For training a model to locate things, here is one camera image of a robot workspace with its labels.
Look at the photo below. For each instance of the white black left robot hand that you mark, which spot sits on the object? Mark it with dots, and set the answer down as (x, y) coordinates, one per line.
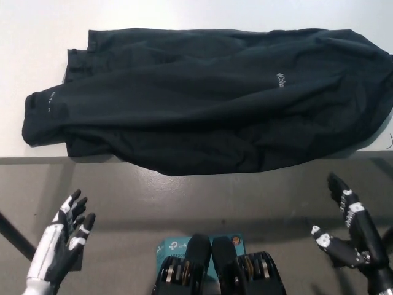
(50, 246)

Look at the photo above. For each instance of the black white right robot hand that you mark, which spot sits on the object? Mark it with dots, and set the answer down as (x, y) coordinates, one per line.
(362, 227)

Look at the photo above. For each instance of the black jacket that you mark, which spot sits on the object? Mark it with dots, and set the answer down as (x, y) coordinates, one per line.
(199, 107)

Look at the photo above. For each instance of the black tape floor patch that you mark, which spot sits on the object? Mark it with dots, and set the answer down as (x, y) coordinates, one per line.
(76, 261)

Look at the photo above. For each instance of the black table leg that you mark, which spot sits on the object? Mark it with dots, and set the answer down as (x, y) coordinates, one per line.
(15, 233)

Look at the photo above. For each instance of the teal tp-link box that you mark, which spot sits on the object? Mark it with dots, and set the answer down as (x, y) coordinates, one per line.
(172, 246)

